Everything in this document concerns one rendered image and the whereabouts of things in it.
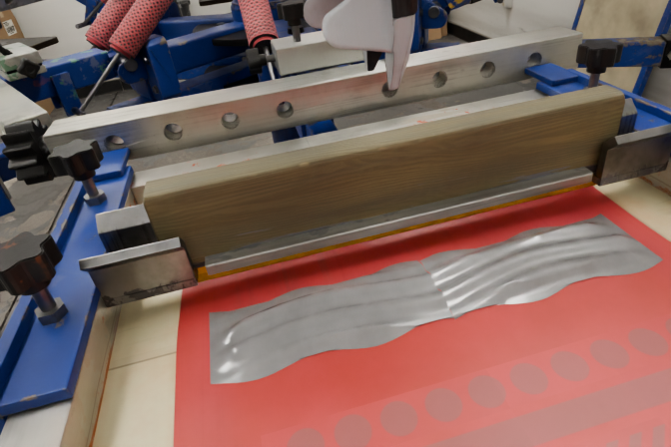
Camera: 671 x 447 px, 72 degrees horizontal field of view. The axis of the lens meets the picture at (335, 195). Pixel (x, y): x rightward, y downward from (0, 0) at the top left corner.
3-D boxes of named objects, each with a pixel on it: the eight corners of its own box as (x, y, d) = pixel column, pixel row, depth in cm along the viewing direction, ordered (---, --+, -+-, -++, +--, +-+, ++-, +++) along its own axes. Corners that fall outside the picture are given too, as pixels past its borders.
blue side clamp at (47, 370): (105, 445, 31) (60, 378, 27) (25, 469, 30) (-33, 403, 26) (149, 209, 56) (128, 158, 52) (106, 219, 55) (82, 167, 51)
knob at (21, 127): (75, 186, 55) (47, 128, 51) (24, 197, 54) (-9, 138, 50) (88, 159, 61) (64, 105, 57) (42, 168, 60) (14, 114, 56)
